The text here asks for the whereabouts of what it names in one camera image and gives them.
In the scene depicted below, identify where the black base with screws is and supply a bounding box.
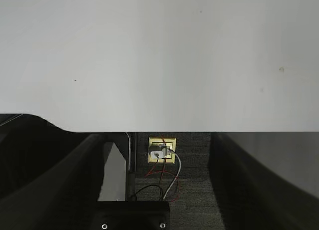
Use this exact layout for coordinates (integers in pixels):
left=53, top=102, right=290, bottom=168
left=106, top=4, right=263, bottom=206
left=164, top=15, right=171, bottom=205
left=90, top=201, right=170, bottom=230

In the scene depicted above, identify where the red wire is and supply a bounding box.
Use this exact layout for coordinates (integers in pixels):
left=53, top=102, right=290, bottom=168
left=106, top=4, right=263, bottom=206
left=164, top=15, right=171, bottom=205
left=144, top=136, right=180, bottom=201

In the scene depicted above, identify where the black floor cable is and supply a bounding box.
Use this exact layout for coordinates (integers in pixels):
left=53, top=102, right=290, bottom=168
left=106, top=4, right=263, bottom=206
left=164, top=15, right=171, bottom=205
left=129, top=152, right=165, bottom=201

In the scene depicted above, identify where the white power cable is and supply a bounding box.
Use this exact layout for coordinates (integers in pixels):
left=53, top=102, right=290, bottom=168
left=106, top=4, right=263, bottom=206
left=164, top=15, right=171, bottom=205
left=163, top=150, right=181, bottom=200

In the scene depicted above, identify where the brass floor power socket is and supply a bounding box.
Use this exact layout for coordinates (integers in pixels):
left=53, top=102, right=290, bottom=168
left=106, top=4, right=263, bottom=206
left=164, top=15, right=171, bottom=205
left=147, top=137, right=177, bottom=164

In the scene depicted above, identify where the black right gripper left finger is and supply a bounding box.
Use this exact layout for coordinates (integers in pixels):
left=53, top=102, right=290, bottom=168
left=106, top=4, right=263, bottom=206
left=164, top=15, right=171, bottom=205
left=0, top=134, right=104, bottom=230

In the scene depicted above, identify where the black table leg frame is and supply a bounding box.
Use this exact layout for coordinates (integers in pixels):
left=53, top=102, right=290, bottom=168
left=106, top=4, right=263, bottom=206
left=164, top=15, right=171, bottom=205
left=0, top=114, right=135, bottom=202

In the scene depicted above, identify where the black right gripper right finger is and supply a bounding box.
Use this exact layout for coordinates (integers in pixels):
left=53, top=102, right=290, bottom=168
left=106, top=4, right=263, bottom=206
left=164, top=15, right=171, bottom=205
left=208, top=133, right=319, bottom=230

